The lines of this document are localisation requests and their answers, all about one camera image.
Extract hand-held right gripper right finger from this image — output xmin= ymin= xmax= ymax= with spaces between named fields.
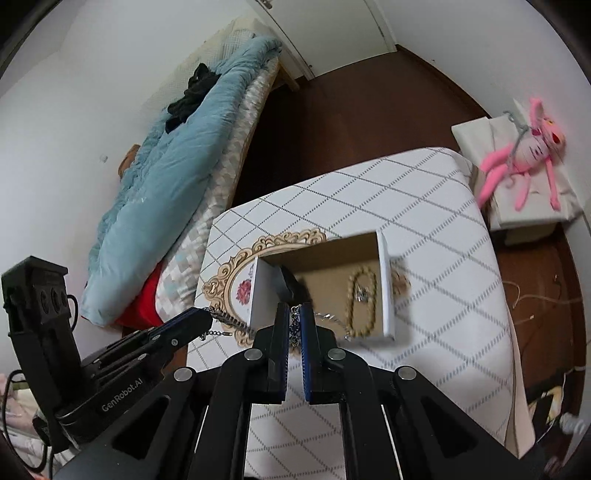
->
xmin=300 ymin=303 xmax=546 ymax=480

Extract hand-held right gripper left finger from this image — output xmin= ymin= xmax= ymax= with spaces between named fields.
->
xmin=53 ymin=302 xmax=291 ymax=480

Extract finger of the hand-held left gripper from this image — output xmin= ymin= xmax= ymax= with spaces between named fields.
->
xmin=150 ymin=319 xmax=216 ymax=366
xmin=139 ymin=307 xmax=214 ymax=343

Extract silver chain necklace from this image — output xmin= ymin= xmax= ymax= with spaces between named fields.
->
xmin=198 ymin=305 xmax=355 ymax=352

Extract white cardboard jewelry box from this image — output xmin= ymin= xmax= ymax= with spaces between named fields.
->
xmin=249 ymin=231 xmax=399 ymax=348

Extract red cloth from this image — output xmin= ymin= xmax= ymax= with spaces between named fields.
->
xmin=115 ymin=263 xmax=163 ymax=329

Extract small black case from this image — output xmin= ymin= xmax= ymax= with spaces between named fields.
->
xmin=276 ymin=266 xmax=309 ymax=306

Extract pink patterned cloth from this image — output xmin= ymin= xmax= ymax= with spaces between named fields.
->
xmin=0 ymin=373 xmax=49 ymax=462

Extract light blue duvet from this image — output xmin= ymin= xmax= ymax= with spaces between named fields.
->
xmin=81 ymin=36 xmax=283 ymax=328

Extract brown cushion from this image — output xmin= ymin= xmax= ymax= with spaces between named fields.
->
xmin=117 ymin=144 xmax=142 ymax=179

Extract grey patterned bed mattress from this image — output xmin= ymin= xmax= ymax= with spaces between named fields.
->
xmin=154 ymin=58 xmax=282 ymax=325

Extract white checked tablecloth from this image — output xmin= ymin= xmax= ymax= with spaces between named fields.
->
xmin=187 ymin=147 xmax=537 ymax=480

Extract black clothes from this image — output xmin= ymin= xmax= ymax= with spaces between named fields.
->
xmin=167 ymin=62 xmax=221 ymax=133

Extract dark cloth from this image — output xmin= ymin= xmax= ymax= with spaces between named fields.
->
xmin=526 ymin=367 xmax=580 ymax=428

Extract white pillow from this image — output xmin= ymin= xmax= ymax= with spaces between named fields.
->
xmin=203 ymin=18 xmax=265 ymax=79

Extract pink plush toy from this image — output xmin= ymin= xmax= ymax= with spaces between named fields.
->
xmin=478 ymin=96 xmax=568 ymax=211

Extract white door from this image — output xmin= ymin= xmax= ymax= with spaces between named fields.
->
xmin=245 ymin=0 xmax=398 ymax=80

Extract gold bead bracelet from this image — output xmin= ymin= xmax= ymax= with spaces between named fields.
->
xmin=345 ymin=269 xmax=380 ymax=342

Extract black cable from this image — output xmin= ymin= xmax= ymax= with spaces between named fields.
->
xmin=0 ymin=368 xmax=52 ymax=474

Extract beige floor cable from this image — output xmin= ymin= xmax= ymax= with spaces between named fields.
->
xmin=502 ymin=274 xmax=591 ymax=320

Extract wooden bed frame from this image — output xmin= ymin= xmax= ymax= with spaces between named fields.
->
xmin=272 ymin=58 xmax=300 ymax=92

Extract grey wire hanger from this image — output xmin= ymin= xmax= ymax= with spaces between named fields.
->
xmin=503 ymin=108 xmax=533 ymax=162

